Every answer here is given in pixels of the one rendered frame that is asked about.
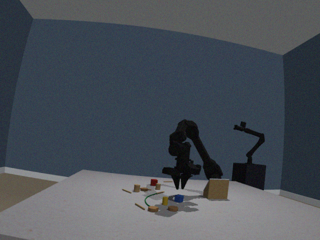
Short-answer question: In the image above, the yellow cylinder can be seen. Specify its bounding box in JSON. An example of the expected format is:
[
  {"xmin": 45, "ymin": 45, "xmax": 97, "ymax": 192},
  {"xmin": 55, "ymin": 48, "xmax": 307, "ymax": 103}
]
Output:
[{"xmin": 162, "ymin": 196, "xmax": 168, "ymax": 206}]

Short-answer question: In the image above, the blue cube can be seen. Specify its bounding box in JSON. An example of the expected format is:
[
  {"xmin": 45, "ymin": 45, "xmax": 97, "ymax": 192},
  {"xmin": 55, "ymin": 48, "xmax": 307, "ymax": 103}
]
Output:
[{"xmin": 174, "ymin": 194, "xmax": 184, "ymax": 203}]

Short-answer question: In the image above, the red cube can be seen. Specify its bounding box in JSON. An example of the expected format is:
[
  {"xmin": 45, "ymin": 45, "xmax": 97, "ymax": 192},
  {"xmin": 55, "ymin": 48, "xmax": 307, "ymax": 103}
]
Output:
[{"xmin": 151, "ymin": 179, "xmax": 158, "ymax": 186}]

